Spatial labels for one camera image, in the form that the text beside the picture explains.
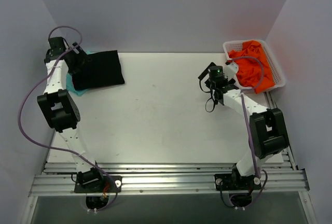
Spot black t-shirt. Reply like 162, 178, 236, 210
84, 50, 125, 89

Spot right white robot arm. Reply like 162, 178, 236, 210
198, 62, 289, 189

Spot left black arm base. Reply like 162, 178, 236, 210
71, 168, 122, 212

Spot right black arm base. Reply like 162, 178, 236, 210
214, 173, 262, 210

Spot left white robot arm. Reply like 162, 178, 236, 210
37, 37, 105, 192

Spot folded teal t-shirt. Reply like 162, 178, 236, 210
65, 47, 92, 96

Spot crumpled orange t-shirt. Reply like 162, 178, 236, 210
228, 40, 275, 94

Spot white plastic basket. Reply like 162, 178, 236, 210
223, 39, 286, 92

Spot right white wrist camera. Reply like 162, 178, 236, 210
223, 62, 239, 80

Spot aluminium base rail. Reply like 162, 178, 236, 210
29, 161, 309, 197

